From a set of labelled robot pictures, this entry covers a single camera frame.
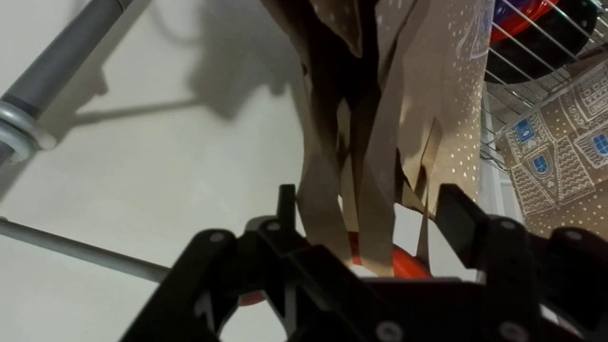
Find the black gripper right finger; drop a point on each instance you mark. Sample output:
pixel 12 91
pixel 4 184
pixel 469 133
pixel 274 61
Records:
pixel 519 272

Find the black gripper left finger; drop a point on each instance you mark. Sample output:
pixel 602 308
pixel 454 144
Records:
pixel 209 285

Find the brown dotted paper bag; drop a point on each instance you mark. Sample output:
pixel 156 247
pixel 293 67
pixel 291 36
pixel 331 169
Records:
pixel 563 158
pixel 380 139

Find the grey metal stand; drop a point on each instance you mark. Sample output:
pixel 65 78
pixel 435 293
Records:
pixel 57 68

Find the black round pan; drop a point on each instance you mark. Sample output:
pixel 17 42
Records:
pixel 557 48

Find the red object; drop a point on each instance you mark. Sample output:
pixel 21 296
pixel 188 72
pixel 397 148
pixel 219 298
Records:
pixel 523 21

